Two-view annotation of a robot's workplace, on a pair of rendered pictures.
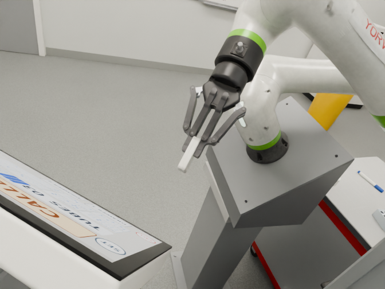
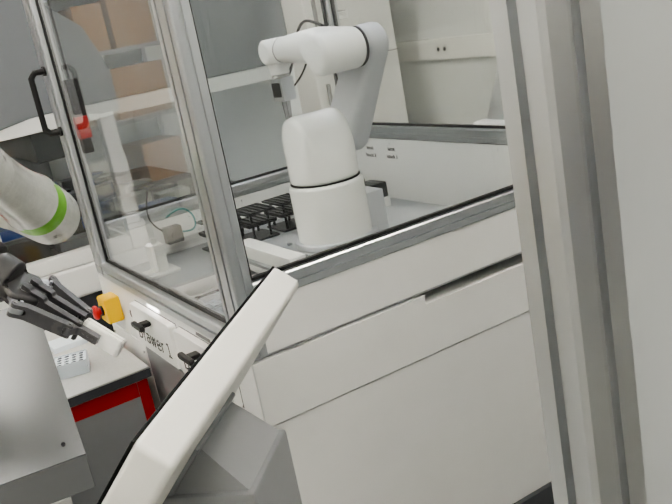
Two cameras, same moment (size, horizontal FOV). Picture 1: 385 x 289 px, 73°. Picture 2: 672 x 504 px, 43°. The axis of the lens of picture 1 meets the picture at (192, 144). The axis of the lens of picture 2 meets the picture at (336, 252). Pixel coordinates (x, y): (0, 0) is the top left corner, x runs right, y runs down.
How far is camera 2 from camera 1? 1.26 m
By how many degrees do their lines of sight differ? 80
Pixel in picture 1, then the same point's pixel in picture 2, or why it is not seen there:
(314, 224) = not seen: hidden behind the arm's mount
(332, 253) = (91, 458)
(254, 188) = (42, 430)
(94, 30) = not seen: outside the picture
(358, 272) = (228, 241)
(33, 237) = (262, 290)
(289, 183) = (47, 380)
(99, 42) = not seen: outside the picture
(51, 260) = (272, 285)
